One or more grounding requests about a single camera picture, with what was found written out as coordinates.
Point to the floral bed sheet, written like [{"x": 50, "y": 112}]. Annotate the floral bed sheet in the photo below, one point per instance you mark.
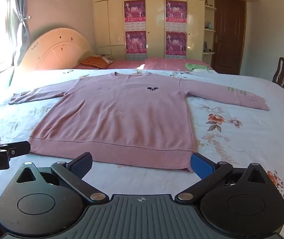
[{"x": 231, "y": 134}]

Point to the grey curtain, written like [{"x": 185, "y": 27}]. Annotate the grey curtain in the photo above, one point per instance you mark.
[{"x": 19, "y": 17}]

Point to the blue jar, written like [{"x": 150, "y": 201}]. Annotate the blue jar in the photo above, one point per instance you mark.
[{"x": 209, "y": 25}]

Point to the green cloth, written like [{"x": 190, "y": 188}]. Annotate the green cloth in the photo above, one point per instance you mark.
[{"x": 194, "y": 66}]

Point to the brown wooden door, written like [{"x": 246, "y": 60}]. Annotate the brown wooden door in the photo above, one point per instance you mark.
[{"x": 229, "y": 34}]

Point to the wooden chair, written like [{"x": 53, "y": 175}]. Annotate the wooden chair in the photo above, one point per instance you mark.
[{"x": 282, "y": 71}]

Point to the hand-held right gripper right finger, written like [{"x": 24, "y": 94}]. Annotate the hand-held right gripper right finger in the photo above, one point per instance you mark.
[{"x": 201, "y": 165}]

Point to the cream wardrobe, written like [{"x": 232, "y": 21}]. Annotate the cream wardrobe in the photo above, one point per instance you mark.
[{"x": 154, "y": 17}]

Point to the pink checked bedspread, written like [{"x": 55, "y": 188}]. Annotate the pink checked bedspread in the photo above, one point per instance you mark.
[{"x": 156, "y": 63}]

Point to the floral pillow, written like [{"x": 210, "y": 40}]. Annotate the floral pillow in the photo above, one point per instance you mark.
[{"x": 108, "y": 57}]

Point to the cream corner shelf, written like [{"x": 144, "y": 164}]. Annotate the cream corner shelf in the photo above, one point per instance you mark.
[{"x": 209, "y": 29}]

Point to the pink sweater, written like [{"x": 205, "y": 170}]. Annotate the pink sweater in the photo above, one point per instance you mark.
[{"x": 119, "y": 109}]

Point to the purple wall poster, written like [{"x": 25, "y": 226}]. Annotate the purple wall poster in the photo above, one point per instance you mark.
[
  {"x": 134, "y": 11},
  {"x": 176, "y": 11},
  {"x": 176, "y": 42},
  {"x": 135, "y": 42}
]

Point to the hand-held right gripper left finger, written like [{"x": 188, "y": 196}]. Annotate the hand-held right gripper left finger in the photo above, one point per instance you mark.
[{"x": 80, "y": 165}]

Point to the cream wooden headboard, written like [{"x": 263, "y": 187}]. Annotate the cream wooden headboard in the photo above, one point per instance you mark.
[{"x": 54, "y": 52}]

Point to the orange striped pillow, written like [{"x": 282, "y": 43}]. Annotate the orange striped pillow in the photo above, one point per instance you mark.
[{"x": 94, "y": 62}]

